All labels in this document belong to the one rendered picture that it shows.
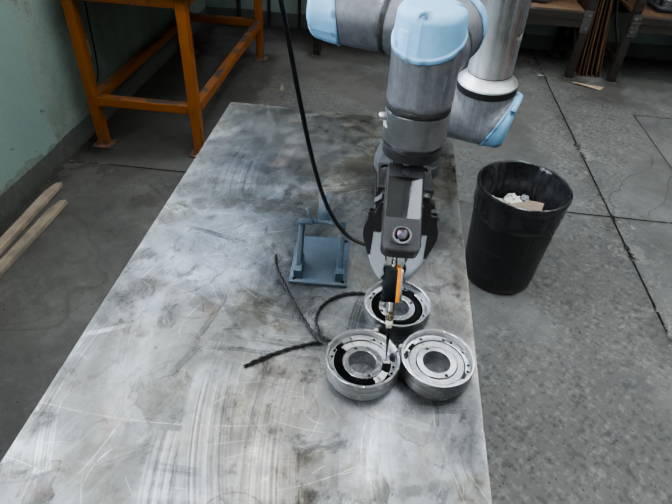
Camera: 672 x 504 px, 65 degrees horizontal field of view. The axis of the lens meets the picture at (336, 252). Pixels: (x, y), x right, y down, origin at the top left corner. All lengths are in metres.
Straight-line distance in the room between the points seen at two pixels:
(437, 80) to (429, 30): 0.05
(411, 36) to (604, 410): 1.58
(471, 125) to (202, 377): 0.69
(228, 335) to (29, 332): 1.35
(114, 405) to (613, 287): 2.01
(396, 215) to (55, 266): 1.88
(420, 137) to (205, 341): 0.45
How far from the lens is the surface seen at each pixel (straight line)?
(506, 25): 1.04
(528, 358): 1.99
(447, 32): 0.57
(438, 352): 0.81
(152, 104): 2.86
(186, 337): 0.85
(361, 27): 0.70
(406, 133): 0.61
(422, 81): 0.58
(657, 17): 4.45
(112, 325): 0.90
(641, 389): 2.08
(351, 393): 0.75
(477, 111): 1.09
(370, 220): 0.68
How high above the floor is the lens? 1.43
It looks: 40 degrees down
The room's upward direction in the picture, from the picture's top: 4 degrees clockwise
